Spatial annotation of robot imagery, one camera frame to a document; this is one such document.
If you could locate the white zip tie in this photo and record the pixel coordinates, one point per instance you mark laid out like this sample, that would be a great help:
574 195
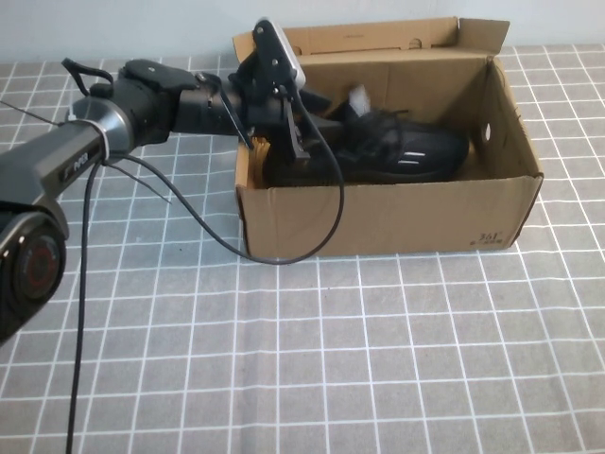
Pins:
97 130

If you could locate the black knit sneaker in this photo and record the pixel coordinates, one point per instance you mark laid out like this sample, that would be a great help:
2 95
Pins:
425 151

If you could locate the grey white-grid tablecloth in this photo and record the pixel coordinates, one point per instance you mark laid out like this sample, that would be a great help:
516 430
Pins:
378 354

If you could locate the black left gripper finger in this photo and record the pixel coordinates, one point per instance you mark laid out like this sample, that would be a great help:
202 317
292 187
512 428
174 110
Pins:
317 100
331 127

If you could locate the brown cardboard shoe box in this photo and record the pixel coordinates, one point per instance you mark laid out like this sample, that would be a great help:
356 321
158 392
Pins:
402 217

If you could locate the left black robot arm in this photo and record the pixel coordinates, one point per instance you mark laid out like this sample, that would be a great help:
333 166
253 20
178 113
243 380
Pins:
137 104

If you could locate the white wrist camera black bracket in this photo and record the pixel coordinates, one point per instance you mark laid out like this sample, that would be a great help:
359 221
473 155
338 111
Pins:
283 52

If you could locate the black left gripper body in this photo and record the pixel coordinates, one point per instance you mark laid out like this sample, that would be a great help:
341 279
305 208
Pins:
264 109

